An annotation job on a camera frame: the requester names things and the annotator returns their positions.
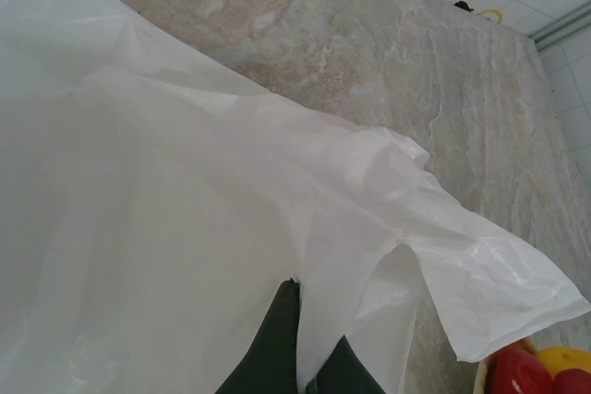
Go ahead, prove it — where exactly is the red fruit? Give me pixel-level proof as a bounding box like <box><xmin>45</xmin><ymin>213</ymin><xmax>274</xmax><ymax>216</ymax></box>
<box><xmin>552</xmin><ymin>367</ymin><xmax>591</xmax><ymax>394</ymax></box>
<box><xmin>488</xmin><ymin>347</ymin><xmax>555</xmax><ymax>394</ymax></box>

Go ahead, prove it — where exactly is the orange yellow mango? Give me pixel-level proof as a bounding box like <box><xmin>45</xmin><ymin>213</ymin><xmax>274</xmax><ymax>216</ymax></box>
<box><xmin>534</xmin><ymin>345</ymin><xmax>591</xmax><ymax>375</ymax></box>

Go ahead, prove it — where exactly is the dolphin yellow ring sticker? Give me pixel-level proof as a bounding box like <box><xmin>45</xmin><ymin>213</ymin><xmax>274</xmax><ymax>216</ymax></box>
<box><xmin>453</xmin><ymin>0</ymin><xmax>505</xmax><ymax>26</ymax></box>

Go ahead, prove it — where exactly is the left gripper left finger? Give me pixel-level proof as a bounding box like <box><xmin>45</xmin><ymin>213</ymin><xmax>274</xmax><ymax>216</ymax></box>
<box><xmin>215</xmin><ymin>276</ymin><xmax>303</xmax><ymax>394</ymax></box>

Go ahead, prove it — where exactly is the white plastic bag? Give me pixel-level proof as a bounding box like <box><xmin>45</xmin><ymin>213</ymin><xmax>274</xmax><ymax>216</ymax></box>
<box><xmin>0</xmin><ymin>0</ymin><xmax>591</xmax><ymax>394</ymax></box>

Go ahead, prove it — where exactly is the woven fan-shaped basket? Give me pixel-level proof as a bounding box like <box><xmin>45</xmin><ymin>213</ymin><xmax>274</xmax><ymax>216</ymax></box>
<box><xmin>474</xmin><ymin>338</ymin><xmax>537</xmax><ymax>394</ymax></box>

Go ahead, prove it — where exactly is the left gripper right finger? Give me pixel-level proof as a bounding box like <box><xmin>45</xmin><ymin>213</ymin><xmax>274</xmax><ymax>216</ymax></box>
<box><xmin>315</xmin><ymin>335</ymin><xmax>393</xmax><ymax>394</ymax></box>

